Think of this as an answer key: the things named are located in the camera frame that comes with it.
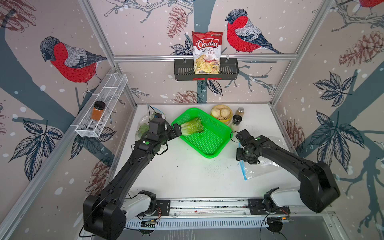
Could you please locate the white wire shelf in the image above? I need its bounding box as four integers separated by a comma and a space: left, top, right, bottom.
76, 74, 128, 138

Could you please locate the chinese cabbage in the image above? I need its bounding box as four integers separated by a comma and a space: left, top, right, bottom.
137, 124, 150, 138
181, 118, 204, 136

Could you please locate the clear zipper bag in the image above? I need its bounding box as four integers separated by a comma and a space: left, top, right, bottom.
239, 137, 288, 181
135, 105, 166, 141

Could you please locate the white steamed bun right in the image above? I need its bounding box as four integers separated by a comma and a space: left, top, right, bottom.
221, 108, 231, 119

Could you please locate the brown spice shaker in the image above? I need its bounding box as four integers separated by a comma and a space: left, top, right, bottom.
236, 107, 245, 118

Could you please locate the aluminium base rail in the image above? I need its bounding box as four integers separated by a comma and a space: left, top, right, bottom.
86, 195, 334, 230

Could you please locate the red Chuba chips bag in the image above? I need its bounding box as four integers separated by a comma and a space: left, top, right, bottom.
192, 32, 223, 75

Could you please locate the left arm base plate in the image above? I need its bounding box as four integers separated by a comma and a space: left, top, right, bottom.
137, 200, 171, 218

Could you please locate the yellow bamboo steamer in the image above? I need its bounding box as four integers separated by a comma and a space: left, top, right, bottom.
210, 105, 233, 126

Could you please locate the green plastic basket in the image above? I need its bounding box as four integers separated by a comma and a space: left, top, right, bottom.
172, 108, 232, 159

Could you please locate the black hanging wire basket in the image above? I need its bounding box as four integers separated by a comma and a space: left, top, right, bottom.
174, 59, 239, 81

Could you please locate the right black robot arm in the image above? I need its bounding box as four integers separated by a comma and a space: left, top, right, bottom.
236, 130, 341, 213

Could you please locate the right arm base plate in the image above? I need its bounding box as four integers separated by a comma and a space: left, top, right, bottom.
247, 198, 291, 215

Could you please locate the white steamed bun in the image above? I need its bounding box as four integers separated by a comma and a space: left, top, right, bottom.
211, 108, 221, 119
221, 108, 231, 119

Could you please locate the white steamed bun left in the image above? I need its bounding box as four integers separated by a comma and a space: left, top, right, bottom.
211, 108, 221, 119

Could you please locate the black lid spice shaker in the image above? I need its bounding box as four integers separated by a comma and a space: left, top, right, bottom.
232, 115, 243, 126

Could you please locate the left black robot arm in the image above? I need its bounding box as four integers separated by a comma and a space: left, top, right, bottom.
83, 118, 182, 240

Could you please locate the orange spice jar black lid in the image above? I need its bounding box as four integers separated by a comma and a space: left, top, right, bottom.
91, 101, 106, 121

